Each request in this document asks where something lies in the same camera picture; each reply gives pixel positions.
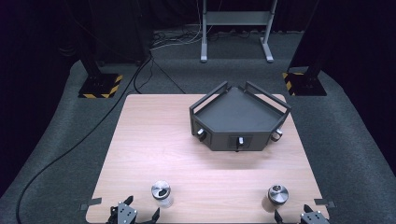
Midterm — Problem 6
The thin black floor cable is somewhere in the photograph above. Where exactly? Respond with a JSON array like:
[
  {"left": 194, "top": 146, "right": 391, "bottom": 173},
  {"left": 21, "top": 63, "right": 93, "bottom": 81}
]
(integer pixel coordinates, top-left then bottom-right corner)
[{"left": 150, "top": 58, "right": 187, "bottom": 95}]

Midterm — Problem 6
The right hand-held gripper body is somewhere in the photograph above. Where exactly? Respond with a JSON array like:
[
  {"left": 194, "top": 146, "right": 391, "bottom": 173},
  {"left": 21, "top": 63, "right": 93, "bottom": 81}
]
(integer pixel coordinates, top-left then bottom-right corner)
[{"left": 281, "top": 210, "right": 331, "bottom": 224}]

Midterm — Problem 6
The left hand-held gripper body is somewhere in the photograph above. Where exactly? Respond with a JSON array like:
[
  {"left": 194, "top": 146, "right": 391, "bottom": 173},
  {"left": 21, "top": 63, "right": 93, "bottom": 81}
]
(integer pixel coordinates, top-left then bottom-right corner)
[{"left": 106, "top": 201, "right": 153, "bottom": 224}]

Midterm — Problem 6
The white shaker jar metal lid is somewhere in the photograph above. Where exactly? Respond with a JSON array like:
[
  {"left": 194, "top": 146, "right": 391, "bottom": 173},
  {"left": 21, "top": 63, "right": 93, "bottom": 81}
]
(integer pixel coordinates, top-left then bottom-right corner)
[{"left": 150, "top": 180, "right": 175, "bottom": 209}]

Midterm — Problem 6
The dark grey corner rack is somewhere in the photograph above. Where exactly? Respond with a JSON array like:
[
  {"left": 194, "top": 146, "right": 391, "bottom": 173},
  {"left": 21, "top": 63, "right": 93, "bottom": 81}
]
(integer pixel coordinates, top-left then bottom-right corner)
[{"left": 189, "top": 80, "right": 292, "bottom": 153}]

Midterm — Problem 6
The grey tape strip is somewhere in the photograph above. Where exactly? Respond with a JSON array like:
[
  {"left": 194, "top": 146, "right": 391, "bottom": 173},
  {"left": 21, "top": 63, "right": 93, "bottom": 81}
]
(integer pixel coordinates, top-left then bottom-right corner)
[
  {"left": 313, "top": 198, "right": 336, "bottom": 209},
  {"left": 79, "top": 197, "right": 103, "bottom": 212}
]

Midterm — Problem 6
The black stand hazard-striped base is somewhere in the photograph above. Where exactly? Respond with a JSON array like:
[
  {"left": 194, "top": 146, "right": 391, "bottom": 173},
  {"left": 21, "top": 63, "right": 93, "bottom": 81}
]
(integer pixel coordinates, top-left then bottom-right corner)
[
  {"left": 281, "top": 46, "right": 328, "bottom": 97},
  {"left": 78, "top": 46, "right": 124, "bottom": 100}
]

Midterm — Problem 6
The brown shaker jar metal lid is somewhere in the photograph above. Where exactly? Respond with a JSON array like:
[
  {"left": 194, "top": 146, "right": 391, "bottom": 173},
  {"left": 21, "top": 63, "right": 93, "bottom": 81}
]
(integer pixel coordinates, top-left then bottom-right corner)
[{"left": 262, "top": 184, "right": 290, "bottom": 214}]

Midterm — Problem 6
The thick black floor cable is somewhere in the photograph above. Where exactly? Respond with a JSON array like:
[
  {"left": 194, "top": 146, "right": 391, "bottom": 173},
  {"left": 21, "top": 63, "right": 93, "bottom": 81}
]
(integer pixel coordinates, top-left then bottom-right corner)
[{"left": 15, "top": 50, "right": 154, "bottom": 224}]

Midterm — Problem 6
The bundle of floor cables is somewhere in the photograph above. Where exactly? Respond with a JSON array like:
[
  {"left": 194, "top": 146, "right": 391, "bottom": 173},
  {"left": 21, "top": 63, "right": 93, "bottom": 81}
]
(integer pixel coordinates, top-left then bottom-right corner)
[{"left": 150, "top": 22, "right": 204, "bottom": 51}]

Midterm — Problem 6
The grey metal stand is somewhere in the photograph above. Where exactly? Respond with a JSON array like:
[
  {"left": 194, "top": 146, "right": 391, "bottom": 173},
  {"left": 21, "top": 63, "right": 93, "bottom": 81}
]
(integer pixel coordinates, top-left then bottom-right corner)
[{"left": 200, "top": 0, "right": 279, "bottom": 64}]

